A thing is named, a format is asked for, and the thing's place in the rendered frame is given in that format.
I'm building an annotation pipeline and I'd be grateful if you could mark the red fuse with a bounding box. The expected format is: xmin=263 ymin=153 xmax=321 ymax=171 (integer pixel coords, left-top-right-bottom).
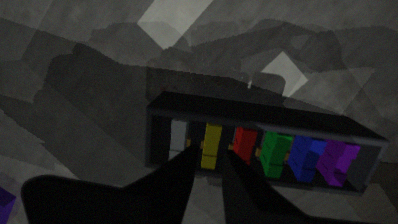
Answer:
xmin=233 ymin=127 xmax=258 ymax=166

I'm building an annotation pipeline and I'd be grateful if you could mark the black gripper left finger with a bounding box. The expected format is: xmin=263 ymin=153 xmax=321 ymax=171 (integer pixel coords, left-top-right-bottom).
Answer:
xmin=21 ymin=144 xmax=199 ymax=224

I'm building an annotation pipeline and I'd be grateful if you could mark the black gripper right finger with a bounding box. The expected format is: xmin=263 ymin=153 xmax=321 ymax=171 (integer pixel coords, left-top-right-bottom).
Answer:
xmin=222 ymin=149 xmax=376 ymax=224

